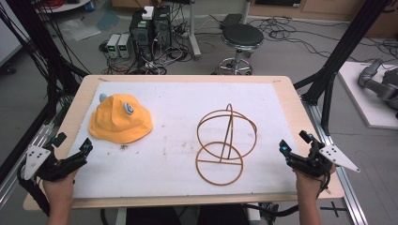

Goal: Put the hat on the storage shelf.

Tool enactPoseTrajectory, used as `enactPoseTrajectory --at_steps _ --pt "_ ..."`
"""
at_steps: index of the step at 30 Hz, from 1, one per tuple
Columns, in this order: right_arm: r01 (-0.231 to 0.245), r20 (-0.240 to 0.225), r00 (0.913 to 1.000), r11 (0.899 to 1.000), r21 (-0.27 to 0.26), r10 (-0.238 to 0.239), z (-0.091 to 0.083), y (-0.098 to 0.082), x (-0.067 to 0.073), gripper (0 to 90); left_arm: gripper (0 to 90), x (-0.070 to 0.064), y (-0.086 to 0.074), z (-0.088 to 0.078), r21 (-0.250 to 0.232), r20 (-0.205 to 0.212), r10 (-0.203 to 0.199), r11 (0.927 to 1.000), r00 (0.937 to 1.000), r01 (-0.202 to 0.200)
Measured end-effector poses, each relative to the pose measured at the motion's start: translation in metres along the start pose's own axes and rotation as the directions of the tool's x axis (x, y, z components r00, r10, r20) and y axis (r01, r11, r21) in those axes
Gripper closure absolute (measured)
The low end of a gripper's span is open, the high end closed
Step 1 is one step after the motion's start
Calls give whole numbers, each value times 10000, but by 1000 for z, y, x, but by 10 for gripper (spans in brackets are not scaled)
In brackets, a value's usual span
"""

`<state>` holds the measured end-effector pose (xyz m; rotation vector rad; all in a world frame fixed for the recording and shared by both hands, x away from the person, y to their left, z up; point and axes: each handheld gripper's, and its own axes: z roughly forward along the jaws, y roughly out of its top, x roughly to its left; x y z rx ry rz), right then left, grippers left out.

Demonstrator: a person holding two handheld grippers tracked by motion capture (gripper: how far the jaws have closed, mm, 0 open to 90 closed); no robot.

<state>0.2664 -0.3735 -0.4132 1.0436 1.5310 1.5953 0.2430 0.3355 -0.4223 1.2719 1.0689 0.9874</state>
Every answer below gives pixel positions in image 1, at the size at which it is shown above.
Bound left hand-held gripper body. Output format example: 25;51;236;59
23;145;89;183

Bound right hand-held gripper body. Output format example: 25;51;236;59
286;142;361;179

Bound yellow bucket hat blue ears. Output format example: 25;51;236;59
88;92;154;144

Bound wire hat stand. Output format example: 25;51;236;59
195;103;258;188

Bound person's left hand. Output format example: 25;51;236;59
41;170;78;204

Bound person's right hand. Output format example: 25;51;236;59
293;165;337;200

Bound white floor board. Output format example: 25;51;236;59
337;60;398;130

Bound white table mat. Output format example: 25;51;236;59
68;81;299;200

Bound grey power supply unit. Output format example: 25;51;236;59
106;33;122;59
117;33;132;59

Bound clear plastic sheet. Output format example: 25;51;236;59
58;18;102;42

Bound person's legs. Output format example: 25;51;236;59
126;203;252;225

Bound black round stool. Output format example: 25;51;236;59
218;23;265;76

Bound black computer tower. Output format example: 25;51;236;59
152;5;174;51
129;9;155;64

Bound white round table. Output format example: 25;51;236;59
37;0;92;14

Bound white box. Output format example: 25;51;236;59
141;6;155;21

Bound grey table leg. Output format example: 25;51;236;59
187;0;202;61

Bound thin black cable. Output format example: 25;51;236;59
316;172;332;199

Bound aluminium rail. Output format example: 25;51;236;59
303;100;370;225
0;120;62;209

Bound black corrugated cable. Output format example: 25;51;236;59
242;202;300;219

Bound black frame stand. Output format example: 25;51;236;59
0;0;90;126
293;0;392;136

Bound tangle of floor cables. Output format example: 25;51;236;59
200;13;398;64

